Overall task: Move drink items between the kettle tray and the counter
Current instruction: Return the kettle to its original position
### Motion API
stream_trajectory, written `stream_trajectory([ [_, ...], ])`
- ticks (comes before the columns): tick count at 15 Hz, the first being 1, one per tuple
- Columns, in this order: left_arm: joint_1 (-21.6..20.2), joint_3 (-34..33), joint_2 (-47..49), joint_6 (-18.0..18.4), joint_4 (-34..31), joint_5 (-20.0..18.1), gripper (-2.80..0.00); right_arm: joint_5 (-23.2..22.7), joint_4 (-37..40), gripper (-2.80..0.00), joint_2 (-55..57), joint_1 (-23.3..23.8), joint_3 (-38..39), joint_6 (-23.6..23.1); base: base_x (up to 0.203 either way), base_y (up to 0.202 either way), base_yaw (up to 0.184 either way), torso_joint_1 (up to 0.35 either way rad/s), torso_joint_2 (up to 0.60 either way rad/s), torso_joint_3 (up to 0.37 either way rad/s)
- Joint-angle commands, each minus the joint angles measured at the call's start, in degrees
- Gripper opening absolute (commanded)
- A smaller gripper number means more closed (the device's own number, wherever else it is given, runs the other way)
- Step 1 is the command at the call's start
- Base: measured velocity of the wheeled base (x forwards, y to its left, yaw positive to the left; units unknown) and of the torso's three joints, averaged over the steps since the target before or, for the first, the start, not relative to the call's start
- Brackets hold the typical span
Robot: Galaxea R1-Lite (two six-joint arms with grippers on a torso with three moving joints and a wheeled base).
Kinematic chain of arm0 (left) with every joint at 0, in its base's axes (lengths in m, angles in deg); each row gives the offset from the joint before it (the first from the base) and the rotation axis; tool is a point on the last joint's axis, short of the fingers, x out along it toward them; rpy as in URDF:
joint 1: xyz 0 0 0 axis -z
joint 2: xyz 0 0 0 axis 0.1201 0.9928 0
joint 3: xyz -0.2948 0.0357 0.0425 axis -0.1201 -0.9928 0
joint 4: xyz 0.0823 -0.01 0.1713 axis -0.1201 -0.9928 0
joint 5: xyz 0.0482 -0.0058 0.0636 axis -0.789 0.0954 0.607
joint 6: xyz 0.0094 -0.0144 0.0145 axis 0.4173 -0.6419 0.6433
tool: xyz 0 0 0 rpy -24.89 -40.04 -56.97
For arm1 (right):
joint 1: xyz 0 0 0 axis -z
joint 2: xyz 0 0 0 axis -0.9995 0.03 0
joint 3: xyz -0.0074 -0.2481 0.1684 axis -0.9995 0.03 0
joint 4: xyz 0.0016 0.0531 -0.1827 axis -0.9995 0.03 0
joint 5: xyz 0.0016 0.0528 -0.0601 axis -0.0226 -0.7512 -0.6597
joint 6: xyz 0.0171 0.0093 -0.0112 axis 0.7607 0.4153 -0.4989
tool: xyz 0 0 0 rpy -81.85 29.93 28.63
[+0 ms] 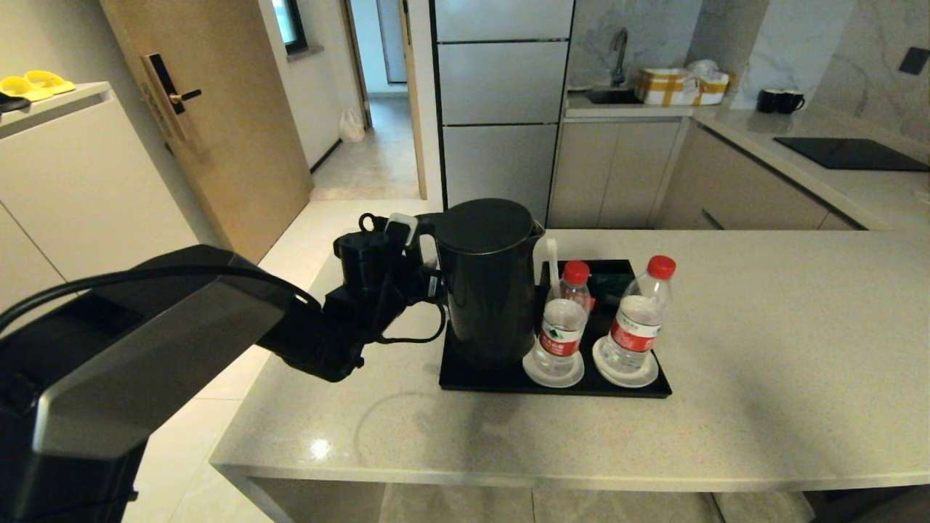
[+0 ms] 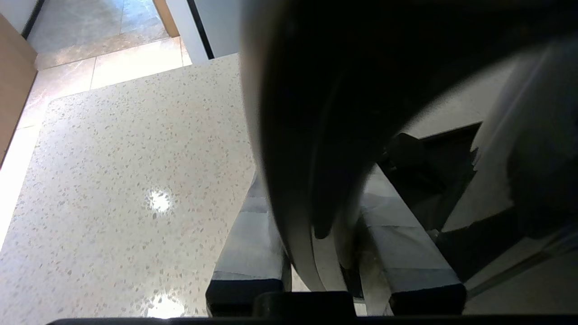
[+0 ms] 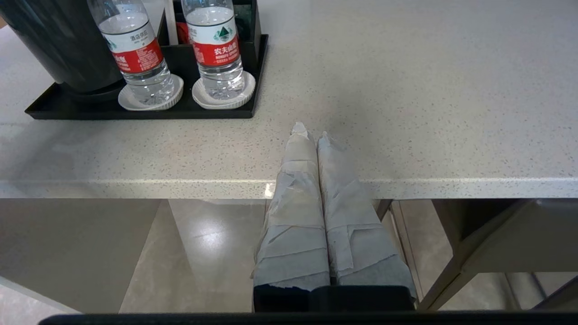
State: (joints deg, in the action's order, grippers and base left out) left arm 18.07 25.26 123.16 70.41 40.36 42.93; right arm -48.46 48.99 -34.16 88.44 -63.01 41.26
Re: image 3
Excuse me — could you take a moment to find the black round kettle base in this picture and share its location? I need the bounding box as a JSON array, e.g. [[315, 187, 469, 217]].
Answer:
[[59, 81, 125, 103]]

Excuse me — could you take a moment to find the black box with sachets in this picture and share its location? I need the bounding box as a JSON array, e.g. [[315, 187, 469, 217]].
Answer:
[[156, 0, 262, 73]]

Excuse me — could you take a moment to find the beige chair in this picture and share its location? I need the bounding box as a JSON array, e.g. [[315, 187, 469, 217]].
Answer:
[[418, 199, 578, 312]]

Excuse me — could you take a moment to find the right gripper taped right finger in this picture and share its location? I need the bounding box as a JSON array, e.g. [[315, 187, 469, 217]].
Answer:
[[317, 132, 417, 298]]

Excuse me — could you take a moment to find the black rectangular serving tray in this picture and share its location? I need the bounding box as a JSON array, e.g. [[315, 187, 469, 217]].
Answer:
[[25, 34, 269, 120]]

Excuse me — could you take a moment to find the white round saucer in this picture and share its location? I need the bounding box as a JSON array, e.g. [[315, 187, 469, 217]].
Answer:
[[191, 71, 256, 110], [118, 74, 185, 111]]

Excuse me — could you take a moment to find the black electric kettle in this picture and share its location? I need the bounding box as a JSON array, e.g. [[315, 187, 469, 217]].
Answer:
[[0, 0, 126, 95]]

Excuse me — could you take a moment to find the red cap water bottle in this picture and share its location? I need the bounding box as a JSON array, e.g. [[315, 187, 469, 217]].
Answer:
[[87, 0, 175, 106], [181, 0, 246, 100]]

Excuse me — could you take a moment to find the white upright card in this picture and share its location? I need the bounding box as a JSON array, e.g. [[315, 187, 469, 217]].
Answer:
[[163, 0, 179, 46]]

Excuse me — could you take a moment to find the beige table support panel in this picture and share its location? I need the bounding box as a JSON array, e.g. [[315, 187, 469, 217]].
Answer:
[[0, 199, 161, 314]]

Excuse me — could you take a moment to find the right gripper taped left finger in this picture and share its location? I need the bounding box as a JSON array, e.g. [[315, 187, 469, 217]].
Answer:
[[252, 122, 330, 289]]

